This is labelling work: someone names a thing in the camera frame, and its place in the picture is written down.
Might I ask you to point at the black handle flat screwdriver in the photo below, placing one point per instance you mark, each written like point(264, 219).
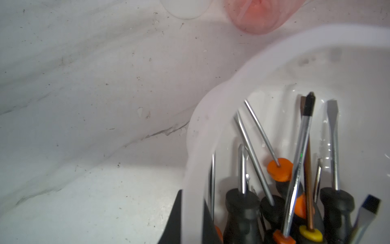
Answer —
point(338, 204)

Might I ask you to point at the small potted green plant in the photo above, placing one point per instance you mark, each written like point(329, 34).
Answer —
point(186, 9)

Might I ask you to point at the pink spray bottle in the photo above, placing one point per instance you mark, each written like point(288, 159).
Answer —
point(261, 17)

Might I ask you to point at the white plastic storage box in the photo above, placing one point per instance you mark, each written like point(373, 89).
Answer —
point(347, 63)

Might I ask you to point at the black handle long screwdriver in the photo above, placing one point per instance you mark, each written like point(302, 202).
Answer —
point(271, 205)

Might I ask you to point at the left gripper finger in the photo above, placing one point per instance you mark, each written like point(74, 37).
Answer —
point(189, 226)

